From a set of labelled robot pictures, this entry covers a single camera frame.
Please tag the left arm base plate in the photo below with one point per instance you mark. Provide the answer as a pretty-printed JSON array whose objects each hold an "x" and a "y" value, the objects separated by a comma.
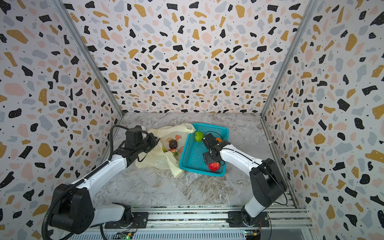
[{"x": 137, "y": 220}]

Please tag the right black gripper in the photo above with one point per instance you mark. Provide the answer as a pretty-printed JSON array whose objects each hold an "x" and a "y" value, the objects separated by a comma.
[{"x": 208, "y": 154}]

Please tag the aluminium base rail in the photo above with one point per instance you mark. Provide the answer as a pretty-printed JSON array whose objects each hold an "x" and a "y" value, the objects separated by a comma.
[{"x": 212, "y": 223}]

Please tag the teal plastic basket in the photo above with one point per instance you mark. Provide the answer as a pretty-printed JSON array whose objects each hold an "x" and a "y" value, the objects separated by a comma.
[{"x": 192, "y": 155}]

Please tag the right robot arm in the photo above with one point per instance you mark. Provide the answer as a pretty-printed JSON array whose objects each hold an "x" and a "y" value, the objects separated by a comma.
[{"x": 266, "y": 180}]

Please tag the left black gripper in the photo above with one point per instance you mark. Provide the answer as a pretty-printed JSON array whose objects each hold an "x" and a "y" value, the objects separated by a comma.
[{"x": 150, "y": 137}]

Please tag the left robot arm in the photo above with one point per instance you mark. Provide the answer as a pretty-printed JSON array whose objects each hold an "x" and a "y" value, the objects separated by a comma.
[{"x": 72, "y": 208}]

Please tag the green round fruit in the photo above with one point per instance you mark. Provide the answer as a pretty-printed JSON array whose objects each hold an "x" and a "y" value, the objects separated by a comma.
[{"x": 198, "y": 136}]

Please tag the translucent yellowish plastic bag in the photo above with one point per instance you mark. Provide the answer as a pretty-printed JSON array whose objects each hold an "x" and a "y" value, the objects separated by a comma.
[{"x": 162, "y": 157}]

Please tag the dark purple fruit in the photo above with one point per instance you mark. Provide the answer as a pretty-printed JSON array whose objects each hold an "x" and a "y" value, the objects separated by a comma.
[{"x": 173, "y": 144}]

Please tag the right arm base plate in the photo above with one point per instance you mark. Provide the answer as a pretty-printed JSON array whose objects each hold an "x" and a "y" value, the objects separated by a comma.
[{"x": 241, "y": 219}]

